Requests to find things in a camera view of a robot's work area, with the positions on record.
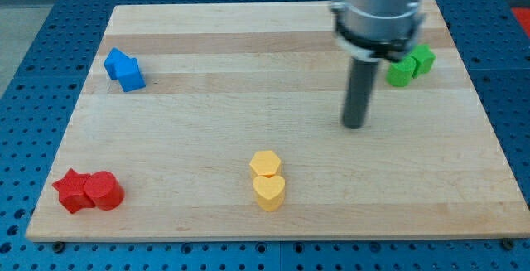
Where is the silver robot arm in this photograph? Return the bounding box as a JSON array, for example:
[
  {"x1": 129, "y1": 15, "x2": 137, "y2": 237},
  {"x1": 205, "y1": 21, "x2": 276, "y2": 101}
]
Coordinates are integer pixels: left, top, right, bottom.
[{"x1": 330, "y1": 0, "x2": 424, "y2": 62}]

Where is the green circle block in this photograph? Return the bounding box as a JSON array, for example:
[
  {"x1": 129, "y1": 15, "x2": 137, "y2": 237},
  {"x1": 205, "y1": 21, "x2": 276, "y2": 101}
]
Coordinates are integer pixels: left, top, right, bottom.
[{"x1": 386, "y1": 56, "x2": 417, "y2": 87}]

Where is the yellow hexagon block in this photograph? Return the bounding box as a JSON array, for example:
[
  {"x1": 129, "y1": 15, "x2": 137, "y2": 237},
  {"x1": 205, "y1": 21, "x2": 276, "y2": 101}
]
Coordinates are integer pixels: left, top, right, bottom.
[{"x1": 249, "y1": 150, "x2": 282, "y2": 179}]

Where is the wooden board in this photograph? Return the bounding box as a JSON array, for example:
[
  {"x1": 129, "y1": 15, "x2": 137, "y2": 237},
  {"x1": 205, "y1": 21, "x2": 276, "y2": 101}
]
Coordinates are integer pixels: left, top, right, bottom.
[{"x1": 26, "y1": 0, "x2": 529, "y2": 243}]

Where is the yellow heart block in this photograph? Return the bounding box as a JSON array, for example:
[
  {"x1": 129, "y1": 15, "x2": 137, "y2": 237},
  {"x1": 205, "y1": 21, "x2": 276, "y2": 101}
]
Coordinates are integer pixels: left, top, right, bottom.
[{"x1": 253, "y1": 176, "x2": 286, "y2": 212}]

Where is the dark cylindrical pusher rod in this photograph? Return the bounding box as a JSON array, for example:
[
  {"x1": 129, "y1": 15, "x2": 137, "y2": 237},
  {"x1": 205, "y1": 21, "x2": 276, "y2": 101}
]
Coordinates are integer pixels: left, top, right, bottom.
[{"x1": 342, "y1": 58, "x2": 379, "y2": 129}]

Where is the blue cube block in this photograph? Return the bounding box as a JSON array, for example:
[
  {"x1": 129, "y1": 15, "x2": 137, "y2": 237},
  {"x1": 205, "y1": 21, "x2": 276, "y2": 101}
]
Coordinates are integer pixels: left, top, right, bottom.
[{"x1": 114, "y1": 58, "x2": 146, "y2": 92}]

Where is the blue pentagon block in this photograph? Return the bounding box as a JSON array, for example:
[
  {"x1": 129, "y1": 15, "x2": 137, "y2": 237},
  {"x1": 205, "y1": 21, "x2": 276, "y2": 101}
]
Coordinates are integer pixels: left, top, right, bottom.
[{"x1": 104, "y1": 47, "x2": 129, "y2": 80}]

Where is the green star block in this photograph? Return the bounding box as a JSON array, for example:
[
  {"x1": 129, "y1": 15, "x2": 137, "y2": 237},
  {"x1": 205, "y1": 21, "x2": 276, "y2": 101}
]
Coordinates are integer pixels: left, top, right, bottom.
[{"x1": 409, "y1": 44, "x2": 436, "y2": 79}]

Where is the red cylinder block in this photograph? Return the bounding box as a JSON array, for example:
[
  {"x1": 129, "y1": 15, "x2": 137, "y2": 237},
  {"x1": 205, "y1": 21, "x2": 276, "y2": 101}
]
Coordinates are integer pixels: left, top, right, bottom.
[{"x1": 84, "y1": 171, "x2": 125, "y2": 211}]

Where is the red star block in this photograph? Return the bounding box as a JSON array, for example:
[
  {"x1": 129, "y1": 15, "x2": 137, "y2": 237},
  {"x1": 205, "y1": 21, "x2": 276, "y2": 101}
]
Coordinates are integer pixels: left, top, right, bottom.
[{"x1": 52, "y1": 168, "x2": 95, "y2": 214}]

